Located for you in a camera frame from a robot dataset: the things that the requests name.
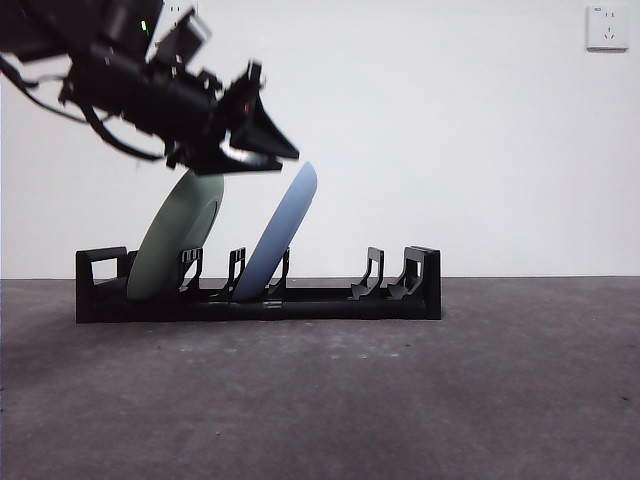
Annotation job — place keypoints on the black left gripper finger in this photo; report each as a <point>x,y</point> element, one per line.
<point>265,135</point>
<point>240,169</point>

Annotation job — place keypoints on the blue plate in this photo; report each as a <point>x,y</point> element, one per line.
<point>280,230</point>

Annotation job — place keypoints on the green plate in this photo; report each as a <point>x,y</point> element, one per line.
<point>175,235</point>

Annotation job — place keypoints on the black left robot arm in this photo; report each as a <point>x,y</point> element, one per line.
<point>150,100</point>

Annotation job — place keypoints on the black plate rack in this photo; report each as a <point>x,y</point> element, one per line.
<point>325,310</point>

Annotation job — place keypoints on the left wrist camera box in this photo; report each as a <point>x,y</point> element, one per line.
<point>182,37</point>

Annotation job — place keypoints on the white wall socket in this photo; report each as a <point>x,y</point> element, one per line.
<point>607,30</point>
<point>170,14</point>

